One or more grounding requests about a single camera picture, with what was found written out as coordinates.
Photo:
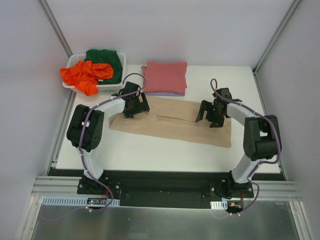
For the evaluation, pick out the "aluminium frame post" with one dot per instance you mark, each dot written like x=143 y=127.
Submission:
x=55 y=26
x=276 y=35

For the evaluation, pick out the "white cable duct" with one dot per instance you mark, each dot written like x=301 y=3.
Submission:
x=95 y=202
x=219 y=205

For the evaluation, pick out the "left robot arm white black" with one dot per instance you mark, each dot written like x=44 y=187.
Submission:
x=85 y=133

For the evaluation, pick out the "left white cable duct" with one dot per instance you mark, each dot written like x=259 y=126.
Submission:
x=95 y=202

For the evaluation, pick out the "right aluminium frame post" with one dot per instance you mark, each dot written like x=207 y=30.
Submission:
x=276 y=35

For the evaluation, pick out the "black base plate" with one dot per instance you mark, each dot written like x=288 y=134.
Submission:
x=158 y=189

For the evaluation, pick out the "left aluminium frame post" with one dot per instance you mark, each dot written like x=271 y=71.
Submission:
x=55 y=26

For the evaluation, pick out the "right white cable duct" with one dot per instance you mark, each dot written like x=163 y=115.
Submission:
x=219 y=205

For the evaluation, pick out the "lavender folded t shirt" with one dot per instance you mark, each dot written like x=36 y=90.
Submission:
x=165 y=94

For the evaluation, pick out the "pink folded t shirt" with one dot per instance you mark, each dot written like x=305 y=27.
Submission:
x=165 y=77

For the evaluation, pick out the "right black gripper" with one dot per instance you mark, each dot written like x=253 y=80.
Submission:
x=208 y=113

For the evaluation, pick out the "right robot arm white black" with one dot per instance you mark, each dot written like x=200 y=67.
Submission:
x=261 y=139

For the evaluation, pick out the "beige t shirt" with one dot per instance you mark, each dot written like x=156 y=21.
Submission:
x=173 y=119

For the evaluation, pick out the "white plastic basket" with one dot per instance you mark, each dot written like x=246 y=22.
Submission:
x=117 y=60

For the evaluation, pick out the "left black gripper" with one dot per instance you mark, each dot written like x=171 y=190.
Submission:
x=136 y=108

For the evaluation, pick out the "orange t shirt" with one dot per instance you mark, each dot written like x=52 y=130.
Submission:
x=84 y=76

